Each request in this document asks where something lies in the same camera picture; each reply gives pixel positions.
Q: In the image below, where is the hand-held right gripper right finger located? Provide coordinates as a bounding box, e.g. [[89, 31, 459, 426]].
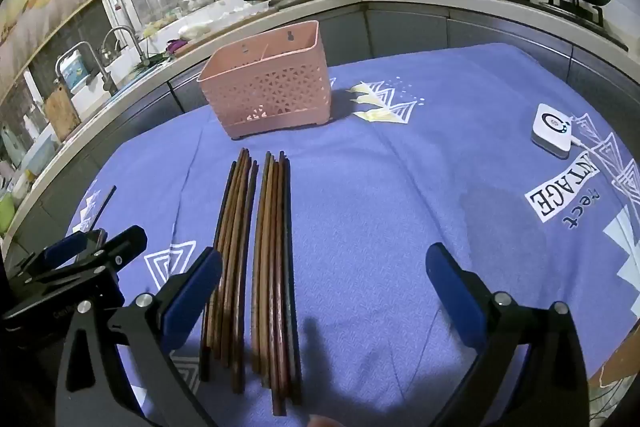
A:
[[425, 243, 592, 427]]

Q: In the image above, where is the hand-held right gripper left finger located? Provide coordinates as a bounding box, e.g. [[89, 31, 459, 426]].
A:
[[55, 247, 224, 427]]

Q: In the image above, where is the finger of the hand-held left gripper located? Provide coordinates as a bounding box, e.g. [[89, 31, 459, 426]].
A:
[[30, 226, 149, 304], [10, 229, 107, 289]]

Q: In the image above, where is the dark single chopstick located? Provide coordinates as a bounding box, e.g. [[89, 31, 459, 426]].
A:
[[92, 185, 117, 233]]

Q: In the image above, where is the bunch of wooden chopsticks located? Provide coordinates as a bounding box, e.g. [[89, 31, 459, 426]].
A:
[[199, 148, 304, 417]]

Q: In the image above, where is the pink plastic utensil basket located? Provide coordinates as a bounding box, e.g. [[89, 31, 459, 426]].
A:
[[196, 20, 335, 140]]

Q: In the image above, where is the blue printed tablecloth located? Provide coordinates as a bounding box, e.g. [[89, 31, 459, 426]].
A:
[[65, 43, 640, 427]]

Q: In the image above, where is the upright wooden cutting board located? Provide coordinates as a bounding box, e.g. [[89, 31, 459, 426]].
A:
[[44, 83, 82, 142]]

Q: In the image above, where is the blue and white container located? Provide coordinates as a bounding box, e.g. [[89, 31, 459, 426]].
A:
[[60, 49, 91, 90]]

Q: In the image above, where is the angular steel faucet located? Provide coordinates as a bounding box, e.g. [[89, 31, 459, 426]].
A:
[[55, 42, 114, 96]]

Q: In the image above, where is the white square device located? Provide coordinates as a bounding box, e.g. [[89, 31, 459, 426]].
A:
[[531, 103, 581, 159]]

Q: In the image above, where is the curved steel faucet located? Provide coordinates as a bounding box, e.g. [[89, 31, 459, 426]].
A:
[[102, 26, 149, 68]]

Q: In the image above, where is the flat wooden cutting board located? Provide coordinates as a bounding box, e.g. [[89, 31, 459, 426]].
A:
[[170, 24, 241, 56]]

